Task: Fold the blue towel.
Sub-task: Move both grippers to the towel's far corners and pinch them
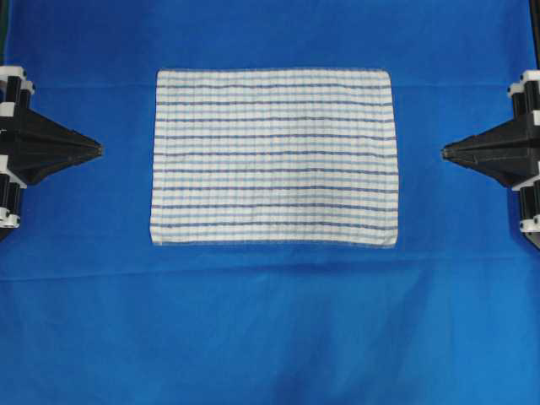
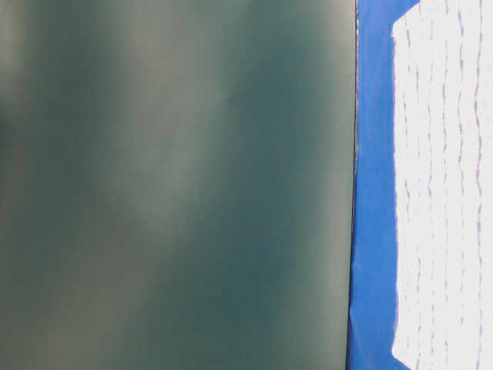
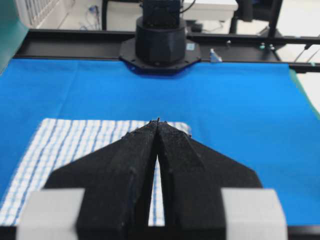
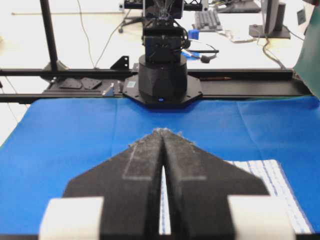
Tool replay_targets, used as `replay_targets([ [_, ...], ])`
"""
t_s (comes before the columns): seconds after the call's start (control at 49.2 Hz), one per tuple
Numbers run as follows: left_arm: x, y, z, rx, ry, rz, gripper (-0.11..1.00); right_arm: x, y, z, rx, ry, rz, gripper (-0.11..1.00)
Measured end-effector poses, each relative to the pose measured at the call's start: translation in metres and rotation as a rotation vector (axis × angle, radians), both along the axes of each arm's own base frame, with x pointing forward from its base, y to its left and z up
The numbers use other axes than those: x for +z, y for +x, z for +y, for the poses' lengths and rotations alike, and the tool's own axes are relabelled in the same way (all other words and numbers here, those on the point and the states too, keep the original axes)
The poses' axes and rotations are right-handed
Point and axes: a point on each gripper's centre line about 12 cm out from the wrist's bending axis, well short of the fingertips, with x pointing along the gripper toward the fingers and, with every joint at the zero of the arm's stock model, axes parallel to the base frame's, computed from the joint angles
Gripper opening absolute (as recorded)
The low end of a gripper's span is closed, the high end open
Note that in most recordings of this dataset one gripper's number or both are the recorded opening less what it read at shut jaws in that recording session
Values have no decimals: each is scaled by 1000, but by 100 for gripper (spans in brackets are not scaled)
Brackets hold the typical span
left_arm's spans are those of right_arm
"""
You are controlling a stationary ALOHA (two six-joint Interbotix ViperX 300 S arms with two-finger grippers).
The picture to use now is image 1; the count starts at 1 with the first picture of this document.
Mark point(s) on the blue white striped towel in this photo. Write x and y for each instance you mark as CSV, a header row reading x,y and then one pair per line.
x,y
274,155

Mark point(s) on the blue table cloth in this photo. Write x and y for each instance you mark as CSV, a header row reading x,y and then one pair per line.
x,y
92,312

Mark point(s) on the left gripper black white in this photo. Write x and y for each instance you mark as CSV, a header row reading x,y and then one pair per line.
x,y
19,121

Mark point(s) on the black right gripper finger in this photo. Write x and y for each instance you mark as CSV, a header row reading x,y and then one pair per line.
x,y
507,172
520,132

